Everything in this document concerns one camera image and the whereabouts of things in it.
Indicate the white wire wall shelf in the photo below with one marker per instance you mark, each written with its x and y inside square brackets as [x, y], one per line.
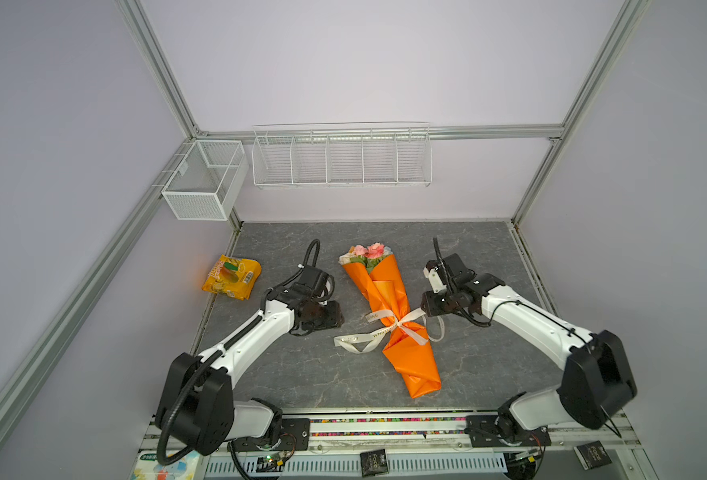
[342, 155]

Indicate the white slotted cable duct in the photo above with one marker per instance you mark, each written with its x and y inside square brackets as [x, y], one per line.
[401, 465]

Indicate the tissue pack with elephant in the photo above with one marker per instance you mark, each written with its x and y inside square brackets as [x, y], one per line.
[191, 467]

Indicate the cream fake rose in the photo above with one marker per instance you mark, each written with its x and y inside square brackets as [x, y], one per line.
[347, 258]

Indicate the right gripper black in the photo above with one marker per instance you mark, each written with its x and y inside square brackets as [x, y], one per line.
[427, 298]

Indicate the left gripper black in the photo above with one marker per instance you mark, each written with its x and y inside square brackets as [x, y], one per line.
[334, 319]

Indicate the black box centre front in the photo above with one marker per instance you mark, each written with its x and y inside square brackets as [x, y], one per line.
[373, 463]

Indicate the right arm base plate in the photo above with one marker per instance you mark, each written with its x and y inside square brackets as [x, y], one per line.
[488, 430]

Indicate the white ribbon gold lettering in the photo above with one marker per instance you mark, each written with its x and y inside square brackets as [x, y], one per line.
[367, 342]

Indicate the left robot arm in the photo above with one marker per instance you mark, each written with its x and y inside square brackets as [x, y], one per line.
[197, 410]

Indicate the black box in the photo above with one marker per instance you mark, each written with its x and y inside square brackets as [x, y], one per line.
[592, 455]
[373, 463]

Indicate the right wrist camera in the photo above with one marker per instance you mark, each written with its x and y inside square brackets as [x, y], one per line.
[449, 274]

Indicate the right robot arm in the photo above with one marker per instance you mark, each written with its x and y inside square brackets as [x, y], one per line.
[597, 380]

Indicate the aluminium front rail frame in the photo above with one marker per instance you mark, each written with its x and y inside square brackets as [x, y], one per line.
[350, 431]

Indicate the yellow snack bag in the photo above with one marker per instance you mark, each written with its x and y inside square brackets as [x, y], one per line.
[233, 277]

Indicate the dark pink fake rose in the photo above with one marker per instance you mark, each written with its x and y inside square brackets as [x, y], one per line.
[375, 251]

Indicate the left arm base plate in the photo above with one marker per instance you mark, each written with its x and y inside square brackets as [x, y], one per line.
[294, 433]

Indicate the white mesh box basket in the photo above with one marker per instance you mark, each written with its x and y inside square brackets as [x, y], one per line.
[207, 181]

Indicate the black box right front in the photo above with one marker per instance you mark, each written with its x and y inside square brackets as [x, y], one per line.
[592, 455]

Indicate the orange wrapping paper sheet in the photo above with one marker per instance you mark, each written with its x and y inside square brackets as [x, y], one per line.
[403, 336]

